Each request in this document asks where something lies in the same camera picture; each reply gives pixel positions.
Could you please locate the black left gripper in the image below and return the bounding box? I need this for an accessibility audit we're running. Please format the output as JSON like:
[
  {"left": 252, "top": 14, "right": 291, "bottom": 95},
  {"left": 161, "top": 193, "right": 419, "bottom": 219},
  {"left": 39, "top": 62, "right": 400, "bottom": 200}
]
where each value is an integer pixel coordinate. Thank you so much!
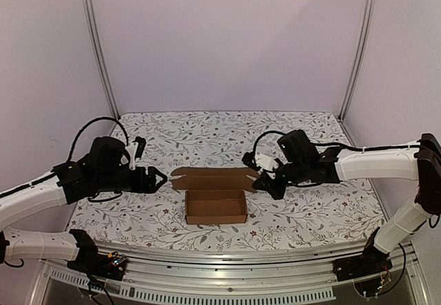
[{"left": 96, "top": 166, "right": 167, "bottom": 194}]

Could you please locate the brown cardboard box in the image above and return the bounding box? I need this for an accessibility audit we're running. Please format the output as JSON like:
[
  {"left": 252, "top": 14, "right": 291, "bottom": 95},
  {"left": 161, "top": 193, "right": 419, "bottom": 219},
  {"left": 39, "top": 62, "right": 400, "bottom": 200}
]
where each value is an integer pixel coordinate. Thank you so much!
[{"left": 171, "top": 167, "right": 259, "bottom": 225}]

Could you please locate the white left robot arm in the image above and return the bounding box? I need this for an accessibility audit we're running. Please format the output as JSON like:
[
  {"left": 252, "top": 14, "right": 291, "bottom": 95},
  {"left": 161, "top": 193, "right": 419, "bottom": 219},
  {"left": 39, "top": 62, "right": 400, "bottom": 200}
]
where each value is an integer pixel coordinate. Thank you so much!
[{"left": 1, "top": 162, "right": 167, "bottom": 273}]

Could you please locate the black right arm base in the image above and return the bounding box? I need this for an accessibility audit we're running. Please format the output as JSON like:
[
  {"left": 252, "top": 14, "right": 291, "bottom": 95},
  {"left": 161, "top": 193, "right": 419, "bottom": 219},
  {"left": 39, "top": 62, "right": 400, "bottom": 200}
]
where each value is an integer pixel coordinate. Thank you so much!
[{"left": 332, "top": 227, "right": 393, "bottom": 282}]

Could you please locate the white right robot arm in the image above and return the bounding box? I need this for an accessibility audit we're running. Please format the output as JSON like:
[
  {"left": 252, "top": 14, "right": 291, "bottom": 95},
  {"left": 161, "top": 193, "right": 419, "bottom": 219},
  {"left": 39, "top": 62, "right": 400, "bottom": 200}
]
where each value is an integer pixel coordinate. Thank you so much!
[{"left": 243, "top": 129, "right": 440, "bottom": 275}]

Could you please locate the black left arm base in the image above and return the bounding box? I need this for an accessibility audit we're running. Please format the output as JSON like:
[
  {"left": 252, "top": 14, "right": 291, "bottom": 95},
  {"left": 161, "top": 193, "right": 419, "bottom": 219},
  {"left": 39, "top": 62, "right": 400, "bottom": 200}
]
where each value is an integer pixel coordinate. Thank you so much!
[{"left": 67, "top": 229, "right": 127, "bottom": 281}]

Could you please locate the floral patterned table mat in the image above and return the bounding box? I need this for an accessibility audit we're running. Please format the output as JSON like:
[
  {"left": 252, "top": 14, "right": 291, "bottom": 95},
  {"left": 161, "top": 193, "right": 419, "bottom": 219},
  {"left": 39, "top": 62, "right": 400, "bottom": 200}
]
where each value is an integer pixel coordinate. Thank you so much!
[{"left": 68, "top": 112, "right": 385, "bottom": 252}]

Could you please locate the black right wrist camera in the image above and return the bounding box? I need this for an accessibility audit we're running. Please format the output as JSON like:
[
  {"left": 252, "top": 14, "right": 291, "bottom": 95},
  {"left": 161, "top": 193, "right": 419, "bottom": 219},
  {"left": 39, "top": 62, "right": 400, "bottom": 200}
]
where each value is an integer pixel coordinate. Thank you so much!
[{"left": 241, "top": 129, "right": 321, "bottom": 173}]

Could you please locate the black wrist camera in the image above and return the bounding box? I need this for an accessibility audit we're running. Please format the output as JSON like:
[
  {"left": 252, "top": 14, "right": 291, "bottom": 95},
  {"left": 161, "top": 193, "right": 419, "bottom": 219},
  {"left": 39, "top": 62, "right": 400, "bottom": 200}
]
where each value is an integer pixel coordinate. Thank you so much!
[
  {"left": 86, "top": 136, "right": 146, "bottom": 171},
  {"left": 241, "top": 129, "right": 321, "bottom": 173}
]

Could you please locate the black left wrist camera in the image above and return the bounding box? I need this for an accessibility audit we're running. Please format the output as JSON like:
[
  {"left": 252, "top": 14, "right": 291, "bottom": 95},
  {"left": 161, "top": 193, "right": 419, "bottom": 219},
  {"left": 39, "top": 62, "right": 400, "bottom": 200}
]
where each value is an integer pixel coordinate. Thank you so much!
[{"left": 86, "top": 136, "right": 146, "bottom": 171}]

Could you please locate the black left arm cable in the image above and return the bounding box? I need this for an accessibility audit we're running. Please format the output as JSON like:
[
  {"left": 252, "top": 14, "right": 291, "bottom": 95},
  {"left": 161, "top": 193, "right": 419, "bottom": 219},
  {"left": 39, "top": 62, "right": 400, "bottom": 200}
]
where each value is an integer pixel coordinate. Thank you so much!
[{"left": 67, "top": 116, "right": 130, "bottom": 163}]

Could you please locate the aluminium front table rail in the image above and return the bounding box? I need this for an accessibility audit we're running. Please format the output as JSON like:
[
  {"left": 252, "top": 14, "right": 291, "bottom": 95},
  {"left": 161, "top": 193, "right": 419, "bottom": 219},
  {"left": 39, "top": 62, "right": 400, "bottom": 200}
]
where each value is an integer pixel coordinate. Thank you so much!
[{"left": 27, "top": 238, "right": 431, "bottom": 305}]

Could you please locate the left aluminium frame post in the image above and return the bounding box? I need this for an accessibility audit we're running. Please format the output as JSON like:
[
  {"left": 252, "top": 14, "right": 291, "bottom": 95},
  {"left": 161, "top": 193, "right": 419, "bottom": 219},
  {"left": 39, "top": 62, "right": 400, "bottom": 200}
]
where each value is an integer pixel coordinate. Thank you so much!
[{"left": 82, "top": 0, "right": 121, "bottom": 118}]

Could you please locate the aluminium frame post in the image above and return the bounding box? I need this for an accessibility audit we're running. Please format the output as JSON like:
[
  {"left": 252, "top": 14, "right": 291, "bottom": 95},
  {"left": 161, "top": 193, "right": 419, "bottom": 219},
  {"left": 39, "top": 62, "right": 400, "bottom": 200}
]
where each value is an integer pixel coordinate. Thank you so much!
[
  {"left": 338, "top": 0, "right": 376, "bottom": 123},
  {"left": 82, "top": 0, "right": 121, "bottom": 118}
]

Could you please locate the right aluminium frame post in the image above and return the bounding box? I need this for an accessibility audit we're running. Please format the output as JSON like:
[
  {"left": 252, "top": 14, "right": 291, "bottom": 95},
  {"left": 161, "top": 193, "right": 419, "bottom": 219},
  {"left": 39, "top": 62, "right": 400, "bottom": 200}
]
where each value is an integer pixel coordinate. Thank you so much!
[{"left": 338, "top": 0, "right": 376, "bottom": 123}]

